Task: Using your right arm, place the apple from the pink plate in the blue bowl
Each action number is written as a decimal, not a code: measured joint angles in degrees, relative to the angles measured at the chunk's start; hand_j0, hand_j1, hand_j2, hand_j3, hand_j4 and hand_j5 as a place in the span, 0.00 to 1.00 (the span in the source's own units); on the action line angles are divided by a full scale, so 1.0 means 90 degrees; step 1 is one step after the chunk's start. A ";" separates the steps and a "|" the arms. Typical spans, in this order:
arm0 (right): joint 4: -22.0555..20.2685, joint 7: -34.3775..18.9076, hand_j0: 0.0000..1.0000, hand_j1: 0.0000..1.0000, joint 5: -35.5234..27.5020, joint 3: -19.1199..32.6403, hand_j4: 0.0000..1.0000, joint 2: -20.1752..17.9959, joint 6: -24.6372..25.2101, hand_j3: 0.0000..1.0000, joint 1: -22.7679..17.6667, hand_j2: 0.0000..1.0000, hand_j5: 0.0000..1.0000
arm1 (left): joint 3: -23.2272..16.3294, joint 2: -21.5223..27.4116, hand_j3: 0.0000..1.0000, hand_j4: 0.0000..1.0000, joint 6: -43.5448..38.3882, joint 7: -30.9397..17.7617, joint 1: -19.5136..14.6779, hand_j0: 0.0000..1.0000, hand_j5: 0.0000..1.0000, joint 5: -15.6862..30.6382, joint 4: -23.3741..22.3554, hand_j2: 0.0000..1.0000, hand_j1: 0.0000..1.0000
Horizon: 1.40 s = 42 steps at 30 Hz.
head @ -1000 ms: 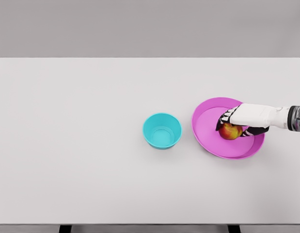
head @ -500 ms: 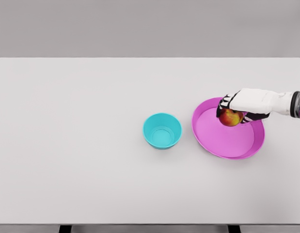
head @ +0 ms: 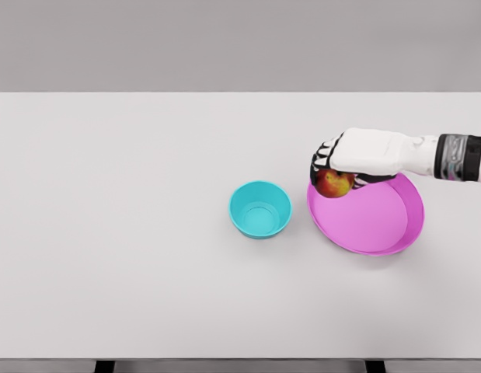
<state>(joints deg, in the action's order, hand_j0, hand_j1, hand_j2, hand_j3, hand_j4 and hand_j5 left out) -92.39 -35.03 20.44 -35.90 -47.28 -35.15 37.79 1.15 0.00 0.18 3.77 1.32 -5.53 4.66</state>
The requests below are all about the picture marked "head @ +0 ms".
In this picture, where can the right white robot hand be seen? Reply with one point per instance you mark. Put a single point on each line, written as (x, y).
(364, 153)

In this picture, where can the red yellow apple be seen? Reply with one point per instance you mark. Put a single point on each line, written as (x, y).
(335, 183)

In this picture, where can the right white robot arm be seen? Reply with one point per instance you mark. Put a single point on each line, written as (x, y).
(450, 157)

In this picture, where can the pink plate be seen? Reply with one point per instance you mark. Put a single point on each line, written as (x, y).
(366, 217)

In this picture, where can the blue bowl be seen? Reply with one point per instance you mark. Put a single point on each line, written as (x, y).
(260, 211)

